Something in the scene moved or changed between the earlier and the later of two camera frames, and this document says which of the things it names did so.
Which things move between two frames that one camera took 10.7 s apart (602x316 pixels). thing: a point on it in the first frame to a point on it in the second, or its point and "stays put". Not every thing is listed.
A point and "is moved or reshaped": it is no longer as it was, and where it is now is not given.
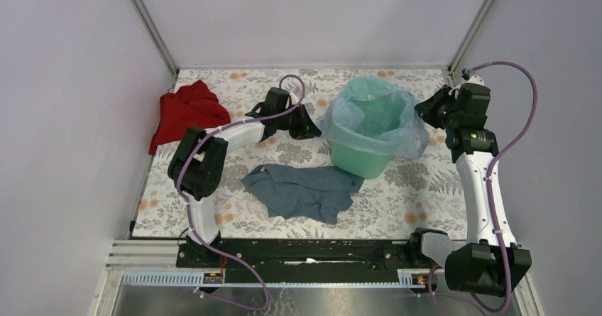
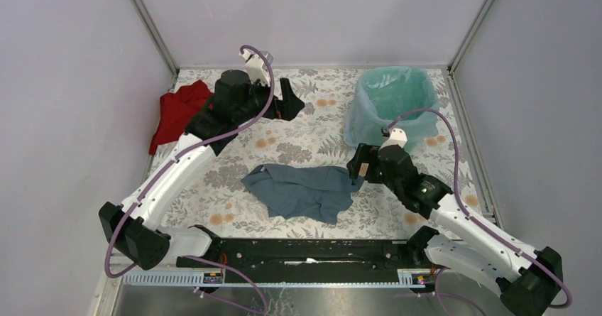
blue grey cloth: [316, 192] stays put
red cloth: [192, 106] stays put
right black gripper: [426, 110] to [364, 153]
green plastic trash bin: [370, 120] to [395, 91]
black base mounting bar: [304, 255] stays put
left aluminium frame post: [149, 24] stays put
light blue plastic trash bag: [375, 113] is moved or reshaped
